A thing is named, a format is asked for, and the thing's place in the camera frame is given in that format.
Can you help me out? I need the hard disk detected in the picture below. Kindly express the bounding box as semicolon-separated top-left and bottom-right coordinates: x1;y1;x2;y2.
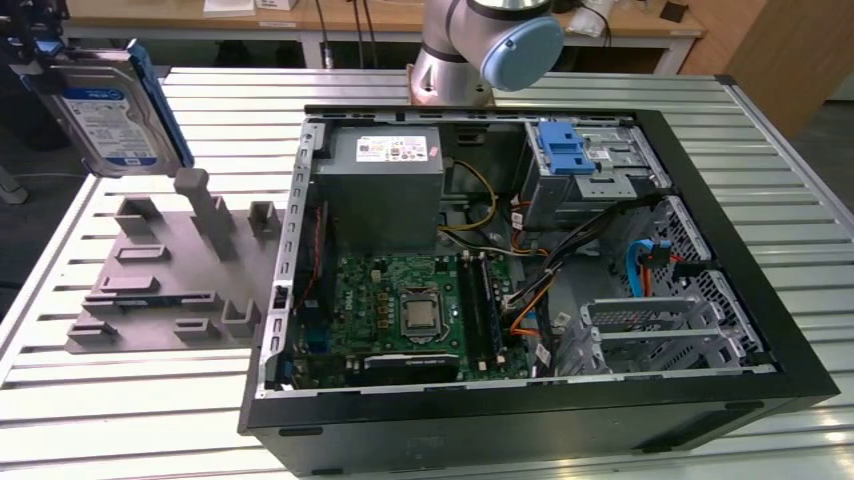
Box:
22;38;196;180

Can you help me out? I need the blue data wire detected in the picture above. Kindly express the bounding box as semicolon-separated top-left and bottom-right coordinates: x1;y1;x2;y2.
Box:
625;238;659;301

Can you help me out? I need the black office chair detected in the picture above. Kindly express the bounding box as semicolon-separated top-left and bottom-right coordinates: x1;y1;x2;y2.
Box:
0;64;67;152

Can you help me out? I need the wooden desk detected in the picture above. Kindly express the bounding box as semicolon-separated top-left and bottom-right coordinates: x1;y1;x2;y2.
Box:
0;0;707;76

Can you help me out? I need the grey parts rack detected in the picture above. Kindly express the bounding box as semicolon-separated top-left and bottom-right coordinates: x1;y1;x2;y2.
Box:
63;168;286;356

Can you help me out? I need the grey power supply unit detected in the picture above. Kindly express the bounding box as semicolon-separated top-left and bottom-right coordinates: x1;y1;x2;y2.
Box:
313;123;446;259

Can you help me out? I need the green motherboard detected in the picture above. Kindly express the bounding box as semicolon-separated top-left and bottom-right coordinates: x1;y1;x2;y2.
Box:
285;249;541;389

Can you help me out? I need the CPU socket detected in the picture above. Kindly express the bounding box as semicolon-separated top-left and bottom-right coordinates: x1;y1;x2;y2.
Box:
396;284;452;346

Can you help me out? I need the silver CPU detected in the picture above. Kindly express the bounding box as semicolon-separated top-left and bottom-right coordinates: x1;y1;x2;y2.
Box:
402;300;441;335

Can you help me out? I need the blue drive latch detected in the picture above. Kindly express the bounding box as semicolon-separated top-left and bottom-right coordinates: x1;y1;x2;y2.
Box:
537;122;599;176

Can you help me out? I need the black RAM slot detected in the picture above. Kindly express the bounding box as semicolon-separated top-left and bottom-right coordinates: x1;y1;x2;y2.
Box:
476;251;506;366
457;252;486;370

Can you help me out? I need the black graphics card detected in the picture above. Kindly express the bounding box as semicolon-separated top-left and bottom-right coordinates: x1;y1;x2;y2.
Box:
345;352;461;386

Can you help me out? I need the grey metal drive cage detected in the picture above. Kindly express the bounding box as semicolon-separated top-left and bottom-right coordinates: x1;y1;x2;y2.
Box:
521;119;672;231

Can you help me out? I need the black PC case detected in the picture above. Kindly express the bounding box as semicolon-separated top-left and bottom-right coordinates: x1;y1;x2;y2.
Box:
237;103;840;477

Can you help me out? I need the wooden cabinet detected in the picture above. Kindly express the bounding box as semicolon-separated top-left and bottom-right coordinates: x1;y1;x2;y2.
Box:
683;0;854;136

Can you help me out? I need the yellow wire bundle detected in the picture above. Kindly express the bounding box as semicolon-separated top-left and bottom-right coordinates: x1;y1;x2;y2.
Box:
437;158;498;234

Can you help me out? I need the black wire bundle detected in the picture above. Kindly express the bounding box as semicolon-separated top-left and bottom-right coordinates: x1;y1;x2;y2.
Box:
505;195;661;321

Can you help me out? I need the orange wire bundle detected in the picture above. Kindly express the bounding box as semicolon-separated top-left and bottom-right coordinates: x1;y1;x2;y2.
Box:
509;287;552;341

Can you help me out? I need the power wire with black plug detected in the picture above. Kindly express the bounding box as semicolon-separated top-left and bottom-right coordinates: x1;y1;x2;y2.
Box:
636;252;720;301

